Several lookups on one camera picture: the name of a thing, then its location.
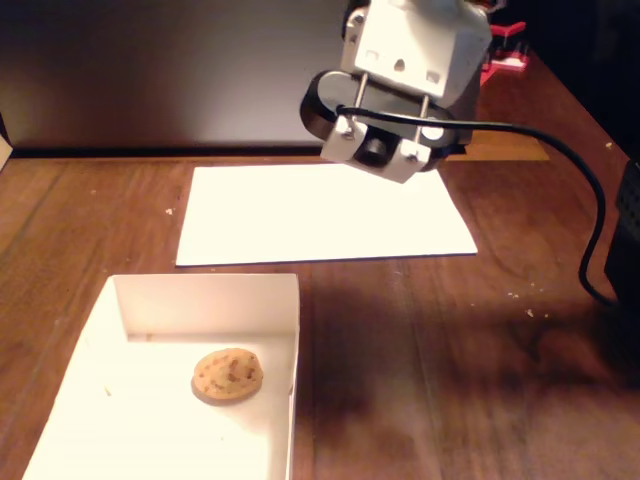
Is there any large dark panel box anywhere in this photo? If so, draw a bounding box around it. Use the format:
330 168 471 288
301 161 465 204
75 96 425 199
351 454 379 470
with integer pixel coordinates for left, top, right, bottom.
0 0 494 156

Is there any white cardboard piece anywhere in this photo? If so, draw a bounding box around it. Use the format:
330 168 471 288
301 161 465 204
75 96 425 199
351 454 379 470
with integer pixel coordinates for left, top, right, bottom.
0 112 14 171

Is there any black camera cable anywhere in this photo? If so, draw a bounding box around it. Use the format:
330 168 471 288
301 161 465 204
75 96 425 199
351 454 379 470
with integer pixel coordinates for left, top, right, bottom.
335 103 621 307

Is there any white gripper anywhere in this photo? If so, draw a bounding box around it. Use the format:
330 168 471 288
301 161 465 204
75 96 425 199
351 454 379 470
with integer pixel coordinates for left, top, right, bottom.
339 0 495 107

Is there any black wrist camera white mount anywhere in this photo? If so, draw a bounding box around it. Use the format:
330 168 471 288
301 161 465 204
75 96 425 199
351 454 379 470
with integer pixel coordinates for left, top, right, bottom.
298 69 472 185

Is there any mini chocolate chip cookie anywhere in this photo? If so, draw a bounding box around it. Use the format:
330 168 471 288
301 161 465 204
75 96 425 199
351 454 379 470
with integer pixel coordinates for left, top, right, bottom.
190 348 265 405

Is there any white cardboard box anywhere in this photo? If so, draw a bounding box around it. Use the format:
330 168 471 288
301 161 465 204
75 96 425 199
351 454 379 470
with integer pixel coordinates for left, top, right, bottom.
22 272 302 480

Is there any white paper sheet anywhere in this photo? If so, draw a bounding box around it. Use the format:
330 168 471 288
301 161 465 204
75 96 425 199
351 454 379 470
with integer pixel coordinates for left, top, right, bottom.
174 163 480 268

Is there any red plastic object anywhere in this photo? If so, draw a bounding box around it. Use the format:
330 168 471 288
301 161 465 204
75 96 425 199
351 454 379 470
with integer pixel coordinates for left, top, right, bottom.
479 20 531 89

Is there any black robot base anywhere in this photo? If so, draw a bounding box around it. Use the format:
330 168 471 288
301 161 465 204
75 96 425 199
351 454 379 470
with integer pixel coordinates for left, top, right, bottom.
603 158 640 306

